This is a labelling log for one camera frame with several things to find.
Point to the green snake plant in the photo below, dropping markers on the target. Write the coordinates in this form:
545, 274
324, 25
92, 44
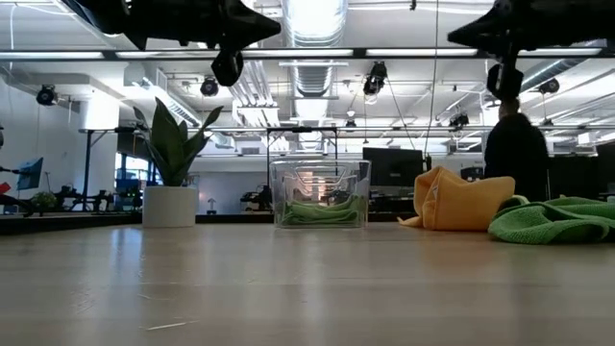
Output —
173, 144

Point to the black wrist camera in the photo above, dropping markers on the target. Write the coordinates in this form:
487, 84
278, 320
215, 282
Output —
227, 67
504, 79

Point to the small green bush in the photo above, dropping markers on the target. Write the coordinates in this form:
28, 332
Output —
44, 199

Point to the white round plant pot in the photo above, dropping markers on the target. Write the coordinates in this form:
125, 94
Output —
170, 206

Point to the black background machine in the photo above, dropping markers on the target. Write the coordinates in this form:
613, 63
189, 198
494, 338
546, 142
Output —
257, 197
77, 199

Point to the black partition panels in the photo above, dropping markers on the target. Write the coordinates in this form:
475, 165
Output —
576, 178

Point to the black computer monitor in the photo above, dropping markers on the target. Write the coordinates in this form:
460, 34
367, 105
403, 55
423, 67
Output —
394, 168

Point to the long ceiling light bar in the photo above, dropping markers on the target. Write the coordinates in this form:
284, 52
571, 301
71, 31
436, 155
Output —
418, 52

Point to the orange microfiber towel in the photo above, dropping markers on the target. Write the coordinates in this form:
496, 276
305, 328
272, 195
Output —
461, 202

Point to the black gantry stand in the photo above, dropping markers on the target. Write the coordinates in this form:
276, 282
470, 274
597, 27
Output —
302, 129
88, 168

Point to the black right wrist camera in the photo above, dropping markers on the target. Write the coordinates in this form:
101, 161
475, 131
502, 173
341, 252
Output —
504, 79

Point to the green microfiber towel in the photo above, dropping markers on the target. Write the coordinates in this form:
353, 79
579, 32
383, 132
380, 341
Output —
552, 221
317, 211

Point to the blue and red machine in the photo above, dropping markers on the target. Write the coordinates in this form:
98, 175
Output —
30, 173

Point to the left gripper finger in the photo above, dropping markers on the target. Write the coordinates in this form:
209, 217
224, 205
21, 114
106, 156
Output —
250, 26

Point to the clear plastic bin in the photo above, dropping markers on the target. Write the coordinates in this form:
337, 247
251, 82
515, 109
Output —
288, 178

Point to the black ceiling spotlight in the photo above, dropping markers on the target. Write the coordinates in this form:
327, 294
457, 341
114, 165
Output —
459, 120
375, 79
209, 87
548, 86
46, 95

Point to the person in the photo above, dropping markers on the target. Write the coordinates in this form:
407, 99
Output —
516, 154

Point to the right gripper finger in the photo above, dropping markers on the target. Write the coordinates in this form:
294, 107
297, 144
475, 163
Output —
485, 31

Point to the black aluminium table frame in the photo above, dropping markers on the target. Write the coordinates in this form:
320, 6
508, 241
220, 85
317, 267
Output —
72, 223

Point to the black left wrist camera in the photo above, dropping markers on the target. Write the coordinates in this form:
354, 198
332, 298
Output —
227, 67

